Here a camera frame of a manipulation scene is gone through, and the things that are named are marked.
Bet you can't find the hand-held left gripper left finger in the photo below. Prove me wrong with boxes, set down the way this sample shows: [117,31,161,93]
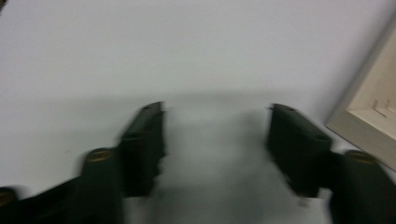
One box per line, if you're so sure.
[120,101,167,199]

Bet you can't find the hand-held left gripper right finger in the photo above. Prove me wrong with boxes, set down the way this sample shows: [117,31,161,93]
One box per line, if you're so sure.
[265,103,334,199]

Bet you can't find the wooden picture frame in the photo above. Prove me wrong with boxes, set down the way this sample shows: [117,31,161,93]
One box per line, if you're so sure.
[325,18,396,172]

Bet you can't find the white table cover sheet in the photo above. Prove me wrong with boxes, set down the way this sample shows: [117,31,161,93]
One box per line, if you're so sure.
[0,0,396,224]

